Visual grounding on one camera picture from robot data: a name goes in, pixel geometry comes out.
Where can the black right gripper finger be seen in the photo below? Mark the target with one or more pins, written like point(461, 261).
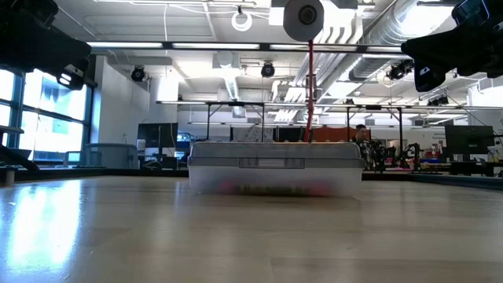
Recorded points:
point(432, 47)

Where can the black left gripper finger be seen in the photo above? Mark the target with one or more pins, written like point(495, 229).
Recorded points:
point(67, 49)

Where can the clear plastic supply box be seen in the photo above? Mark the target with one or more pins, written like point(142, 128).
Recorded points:
point(212, 178)

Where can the translucent grey box lid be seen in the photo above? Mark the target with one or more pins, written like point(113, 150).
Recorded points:
point(236, 151)

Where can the black ceiling spotlight pair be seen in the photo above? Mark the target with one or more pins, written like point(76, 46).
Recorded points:
point(438, 101)

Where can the black monitor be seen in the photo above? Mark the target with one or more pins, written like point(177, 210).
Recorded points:
point(157, 135)
point(469, 139)

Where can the person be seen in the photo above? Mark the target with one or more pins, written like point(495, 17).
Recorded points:
point(361, 135)

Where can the grey cabinet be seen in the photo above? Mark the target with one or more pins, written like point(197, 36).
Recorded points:
point(110, 157)

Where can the orange partition panel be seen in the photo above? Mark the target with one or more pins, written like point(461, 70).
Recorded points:
point(334, 134)

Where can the red desk lamp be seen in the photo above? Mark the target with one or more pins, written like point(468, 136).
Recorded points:
point(302, 19)

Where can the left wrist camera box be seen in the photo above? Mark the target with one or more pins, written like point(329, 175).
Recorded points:
point(72, 76)

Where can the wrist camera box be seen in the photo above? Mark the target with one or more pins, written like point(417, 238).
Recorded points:
point(72, 76)
point(428, 76)

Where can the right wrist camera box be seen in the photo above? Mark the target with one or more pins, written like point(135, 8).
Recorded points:
point(428, 76)

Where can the black ceiling camera cluster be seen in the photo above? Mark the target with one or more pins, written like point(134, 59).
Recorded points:
point(399, 70)

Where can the silver ventilation duct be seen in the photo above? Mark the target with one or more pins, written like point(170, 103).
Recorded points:
point(369, 67)

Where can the black background station frame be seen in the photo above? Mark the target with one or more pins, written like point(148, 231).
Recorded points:
point(208, 126)
point(400, 129)

